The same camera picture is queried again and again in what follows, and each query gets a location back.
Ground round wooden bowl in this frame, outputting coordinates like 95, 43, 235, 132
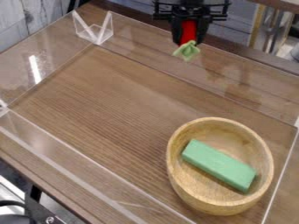
165, 117, 275, 216

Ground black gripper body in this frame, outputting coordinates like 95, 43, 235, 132
152, 0, 231, 22

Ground green rectangular block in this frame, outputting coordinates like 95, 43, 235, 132
181, 139, 258, 193

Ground clear acrylic corner bracket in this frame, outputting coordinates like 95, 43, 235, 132
71, 11, 113, 46

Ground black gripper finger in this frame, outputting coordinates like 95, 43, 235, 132
171, 17, 183, 46
196, 17, 211, 45

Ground clear acrylic tray walls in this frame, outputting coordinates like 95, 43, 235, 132
0, 5, 299, 224

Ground metal chair frame background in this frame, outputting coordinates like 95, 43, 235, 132
248, 0, 299, 54

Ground black table leg bracket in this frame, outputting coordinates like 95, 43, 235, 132
0, 183, 68, 224

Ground red knitted fruit green stem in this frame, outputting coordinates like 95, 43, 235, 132
172, 19, 202, 63

